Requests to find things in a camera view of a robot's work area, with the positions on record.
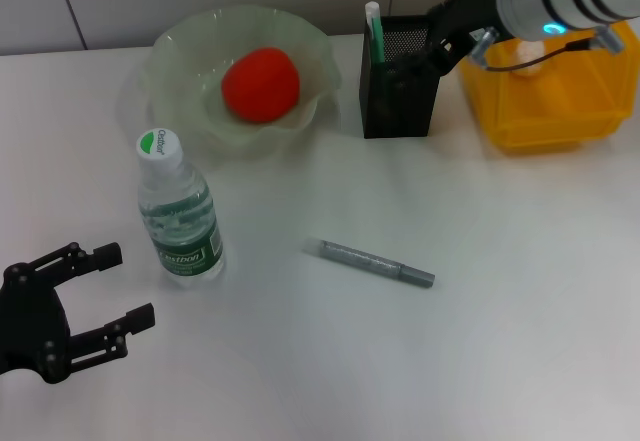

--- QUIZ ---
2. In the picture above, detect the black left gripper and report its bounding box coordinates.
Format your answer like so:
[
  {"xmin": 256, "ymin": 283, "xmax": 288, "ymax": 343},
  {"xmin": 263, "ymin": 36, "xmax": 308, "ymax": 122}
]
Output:
[{"xmin": 0, "ymin": 241, "xmax": 157, "ymax": 385}]

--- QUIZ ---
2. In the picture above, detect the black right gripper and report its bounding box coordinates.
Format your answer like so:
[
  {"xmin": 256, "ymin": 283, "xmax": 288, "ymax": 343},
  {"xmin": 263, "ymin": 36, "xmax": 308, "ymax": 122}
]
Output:
[{"xmin": 396, "ymin": 0, "xmax": 515, "ymax": 78}]

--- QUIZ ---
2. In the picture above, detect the mint green pen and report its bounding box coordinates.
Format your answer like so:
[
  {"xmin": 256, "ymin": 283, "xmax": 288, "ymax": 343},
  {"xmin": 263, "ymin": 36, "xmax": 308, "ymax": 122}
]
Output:
[{"xmin": 364, "ymin": 1, "xmax": 387, "ymax": 65}]

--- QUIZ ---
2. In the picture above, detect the clear green-label water bottle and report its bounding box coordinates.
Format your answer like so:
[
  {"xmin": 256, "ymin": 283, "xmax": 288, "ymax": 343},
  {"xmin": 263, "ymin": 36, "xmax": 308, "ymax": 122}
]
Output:
[{"xmin": 135, "ymin": 128, "xmax": 227, "ymax": 291}]

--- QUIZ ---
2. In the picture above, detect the white paper ball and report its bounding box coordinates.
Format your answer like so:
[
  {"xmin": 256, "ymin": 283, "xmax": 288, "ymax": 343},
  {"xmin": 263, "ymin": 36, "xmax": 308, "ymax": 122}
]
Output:
[{"xmin": 514, "ymin": 40, "xmax": 547, "ymax": 80}]

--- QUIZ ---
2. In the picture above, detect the orange knitted toy fruit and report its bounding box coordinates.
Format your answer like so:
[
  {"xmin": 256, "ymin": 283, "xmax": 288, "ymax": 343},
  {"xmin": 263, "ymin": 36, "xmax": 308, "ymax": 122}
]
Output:
[{"xmin": 221, "ymin": 47, "xmax": 302, "ymax": 123}]

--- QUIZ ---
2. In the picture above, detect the black mesh pen holder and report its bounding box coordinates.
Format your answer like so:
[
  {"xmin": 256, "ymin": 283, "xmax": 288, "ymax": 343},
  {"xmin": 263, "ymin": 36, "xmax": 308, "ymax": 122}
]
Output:
[{"xmin": 358, "ymin": 14, "xmax": 444, "ymax": 140}]

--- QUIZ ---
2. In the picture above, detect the grey marker pen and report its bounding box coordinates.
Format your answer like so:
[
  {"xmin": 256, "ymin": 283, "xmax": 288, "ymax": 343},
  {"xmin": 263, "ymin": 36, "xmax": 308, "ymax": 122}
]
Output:
[{"xmin": 305, "ymin": 237, "xmax": 437, "ymax": 291}]

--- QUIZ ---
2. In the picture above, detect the translucent wavy glass fruit plate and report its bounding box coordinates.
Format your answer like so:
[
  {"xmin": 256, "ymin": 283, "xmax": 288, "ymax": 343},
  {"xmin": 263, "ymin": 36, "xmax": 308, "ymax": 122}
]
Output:
[{"xmin": 119, "ymin": 5, "xmax": 344, "ymax": 163}]

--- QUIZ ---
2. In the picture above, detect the yellow plastic bin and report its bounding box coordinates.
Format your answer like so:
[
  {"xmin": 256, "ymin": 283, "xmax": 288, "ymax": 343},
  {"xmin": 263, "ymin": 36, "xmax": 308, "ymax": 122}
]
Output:
[{"xmin": 456, "ymin": 0, "xmax": 640, "ymax": 156}]

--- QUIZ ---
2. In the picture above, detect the grey cable with silver plugs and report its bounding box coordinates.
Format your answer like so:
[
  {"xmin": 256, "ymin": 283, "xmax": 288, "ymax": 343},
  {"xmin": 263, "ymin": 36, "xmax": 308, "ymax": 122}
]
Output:
[{"xmin": 469, "ymin": 25, "xmax": 627, "ymax": 75}]

